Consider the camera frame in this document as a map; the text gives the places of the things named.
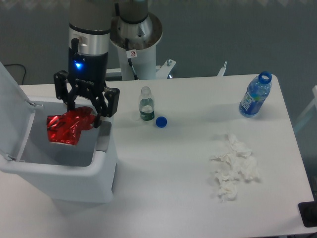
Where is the white frame at right edge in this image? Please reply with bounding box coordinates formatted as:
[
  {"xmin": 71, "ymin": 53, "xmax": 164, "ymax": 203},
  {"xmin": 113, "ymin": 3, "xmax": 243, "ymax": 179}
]
[{"xmin": 293, "ymin": 86, "xmax": 317, "ymax": 134}]

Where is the crushed red can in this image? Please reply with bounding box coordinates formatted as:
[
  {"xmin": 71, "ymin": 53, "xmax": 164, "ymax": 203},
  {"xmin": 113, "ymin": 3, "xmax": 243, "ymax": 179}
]
[{"xmin": 46, "ymin": 106, "xmax": 96, "ymax": 146}]

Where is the white trash can lid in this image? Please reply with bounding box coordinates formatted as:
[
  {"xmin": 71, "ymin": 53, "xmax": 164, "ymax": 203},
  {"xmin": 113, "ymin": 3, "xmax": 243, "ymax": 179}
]
[{"xmin": 0, "ymin": 64, "xmax": 35, "ymax": 161}]

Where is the white trash can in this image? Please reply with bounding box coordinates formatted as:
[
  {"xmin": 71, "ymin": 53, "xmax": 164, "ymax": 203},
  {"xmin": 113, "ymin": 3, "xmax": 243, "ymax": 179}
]
[{"xmin": 0, "ymin": 96, "xmax": 117, "ymax": 203}]

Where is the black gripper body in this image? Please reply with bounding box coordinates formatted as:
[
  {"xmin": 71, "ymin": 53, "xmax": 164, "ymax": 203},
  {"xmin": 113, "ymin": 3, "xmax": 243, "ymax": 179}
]
[{"xmin": 67, "ymin": 51, "xmax": 108, "ymax": 102}]

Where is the clear plastic bottle green label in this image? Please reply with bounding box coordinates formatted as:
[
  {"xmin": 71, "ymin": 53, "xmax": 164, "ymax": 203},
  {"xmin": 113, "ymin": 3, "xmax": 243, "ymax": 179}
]
[{"xmin": 139, "ymin": 86, "xmax": 155, "ymax": 121}]

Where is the blue bottle cap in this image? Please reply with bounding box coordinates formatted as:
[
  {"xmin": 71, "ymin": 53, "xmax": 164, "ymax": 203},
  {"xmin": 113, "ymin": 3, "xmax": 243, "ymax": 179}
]
[{"xmin": 156, "ymin": 116, "xmax": 167, "ymax": 128}]

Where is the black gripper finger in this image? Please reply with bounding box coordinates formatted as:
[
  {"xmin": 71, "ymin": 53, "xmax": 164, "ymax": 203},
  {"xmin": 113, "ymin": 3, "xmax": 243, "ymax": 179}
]
[
  {"xmin": 53, "ymin": 70, "xmax": 79, "ymax": 111},
  {"xmin": 93, "ymin": 87, "xmax": 120, "ymax": 128}
]

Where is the crumpled white tissue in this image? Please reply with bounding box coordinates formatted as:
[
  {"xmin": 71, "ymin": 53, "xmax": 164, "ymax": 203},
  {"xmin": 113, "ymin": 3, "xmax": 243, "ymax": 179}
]
[{"xmin": 210, "ymin": 133, "xmax": 261, "ymax": 202}]

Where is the blue plastic bottle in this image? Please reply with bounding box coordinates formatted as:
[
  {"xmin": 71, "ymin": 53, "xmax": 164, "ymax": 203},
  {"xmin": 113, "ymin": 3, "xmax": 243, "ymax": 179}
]
[{"xmin": 239, "ymin": 71, "xmax": 272, "ymax": 118}]

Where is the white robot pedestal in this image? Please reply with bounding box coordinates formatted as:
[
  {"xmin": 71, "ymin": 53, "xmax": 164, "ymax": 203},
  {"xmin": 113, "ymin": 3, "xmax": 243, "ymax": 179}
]
[{"xmin": 105, "ymin": 13, "xmax": 228, "ymax": 82}]

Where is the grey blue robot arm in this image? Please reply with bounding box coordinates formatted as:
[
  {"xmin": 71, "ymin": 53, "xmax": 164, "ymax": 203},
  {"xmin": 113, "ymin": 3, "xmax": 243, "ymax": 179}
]
[{"xmin": 53, "ymin": 0, "xmax": 150, "ymax": 128}]

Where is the black cable on floor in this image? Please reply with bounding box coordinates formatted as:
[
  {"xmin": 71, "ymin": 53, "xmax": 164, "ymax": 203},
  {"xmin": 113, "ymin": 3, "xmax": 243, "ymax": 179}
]
[{"xmin": 3, "ymin": 63, "xmax": 27, "ymax": 85}]

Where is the black device at table edge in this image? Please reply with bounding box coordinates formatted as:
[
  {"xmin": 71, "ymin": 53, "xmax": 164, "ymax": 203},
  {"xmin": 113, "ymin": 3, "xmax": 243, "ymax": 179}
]
[{"xmin": 298, "ymin": 201, "xmax": 317, "ymax": 228}]

